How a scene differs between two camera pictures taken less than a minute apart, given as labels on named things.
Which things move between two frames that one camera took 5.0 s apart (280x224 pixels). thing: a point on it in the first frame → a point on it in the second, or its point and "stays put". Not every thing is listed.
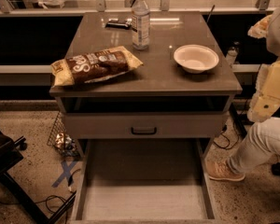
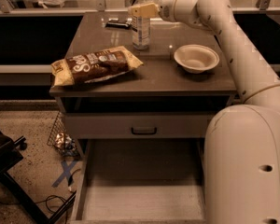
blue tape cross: [67, 169] stays put
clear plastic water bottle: [141, 21] stays put
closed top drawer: [146, 125] stays put
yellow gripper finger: [271, 91] → [147, 10]
